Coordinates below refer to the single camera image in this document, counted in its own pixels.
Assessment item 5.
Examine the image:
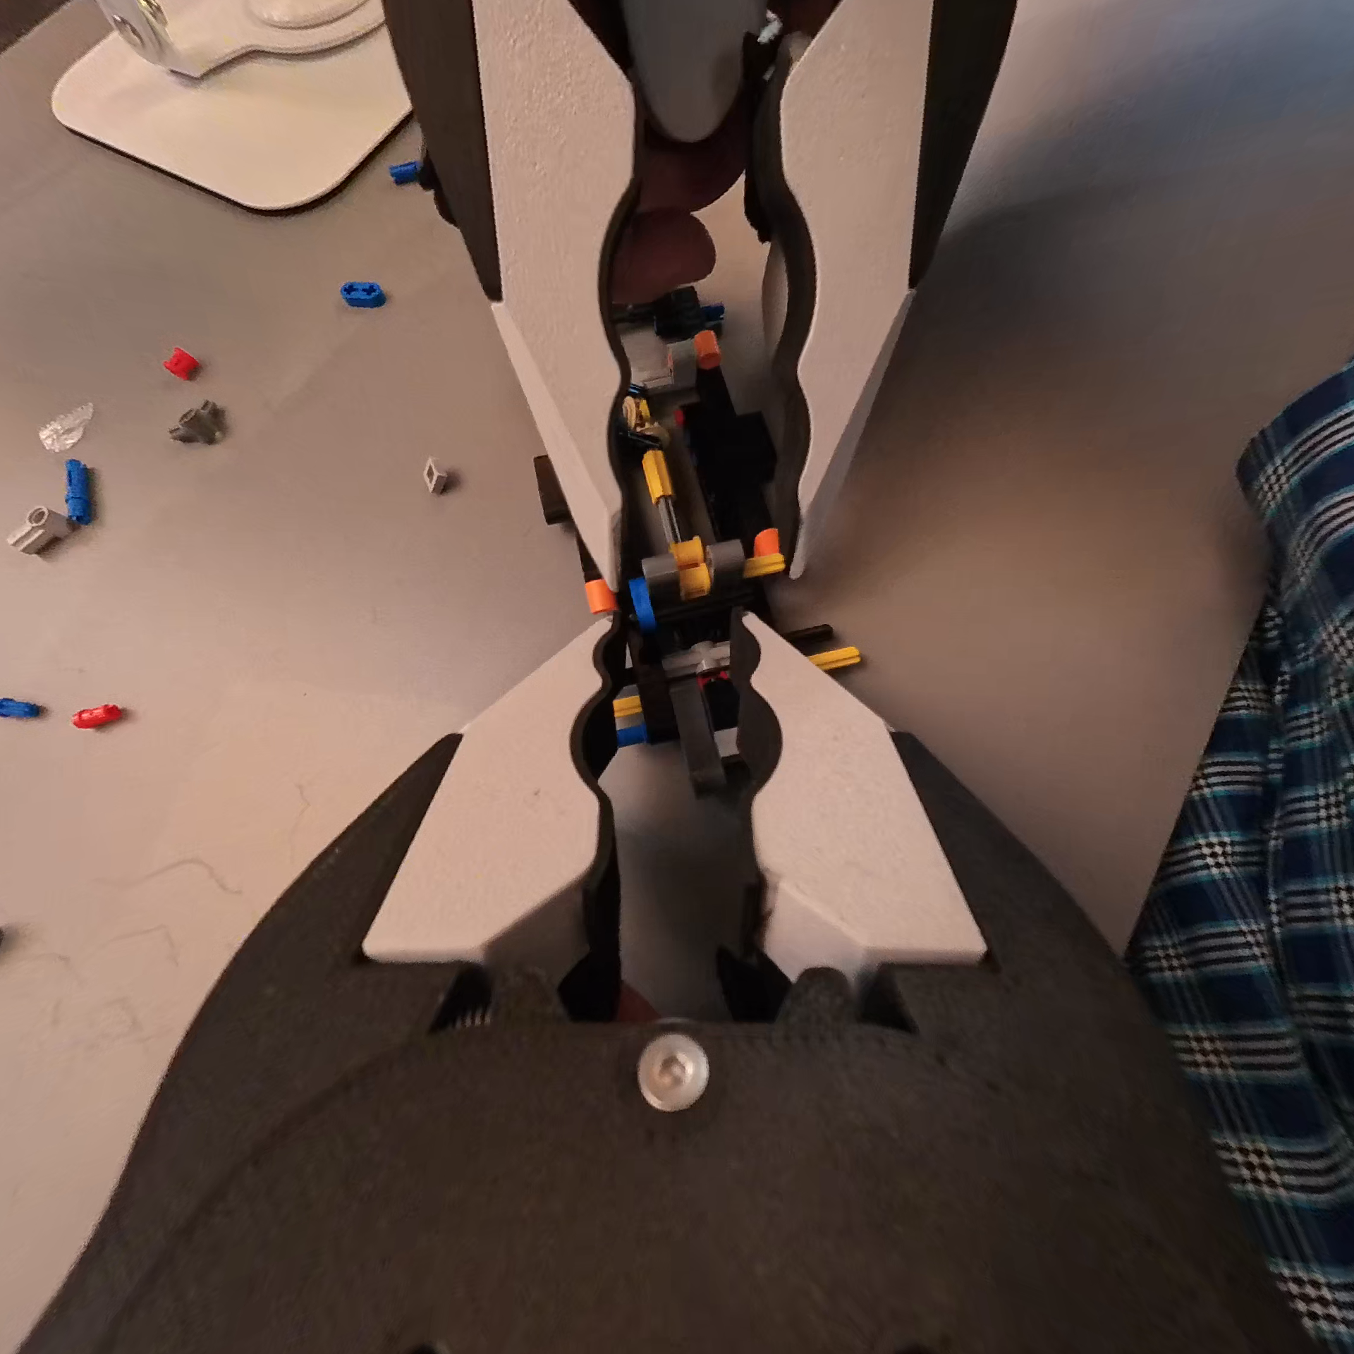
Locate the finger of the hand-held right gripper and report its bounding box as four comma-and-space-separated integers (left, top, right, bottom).
470, 0, 649, 585
744, 0, 944, 584

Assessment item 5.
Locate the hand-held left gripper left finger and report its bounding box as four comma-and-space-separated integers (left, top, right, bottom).
360, 614, 629, 1022

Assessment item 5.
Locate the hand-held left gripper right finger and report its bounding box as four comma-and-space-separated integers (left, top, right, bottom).
718, 608, 989, 1022

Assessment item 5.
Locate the black lego chassis assembly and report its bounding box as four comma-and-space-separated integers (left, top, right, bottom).
531, 284, 863, 800

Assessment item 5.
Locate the person's right hand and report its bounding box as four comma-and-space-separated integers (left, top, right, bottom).
610, 116, 760, 306

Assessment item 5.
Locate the person's plaid shirt torso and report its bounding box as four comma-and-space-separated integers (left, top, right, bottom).
1123, 359, 1354, 1354

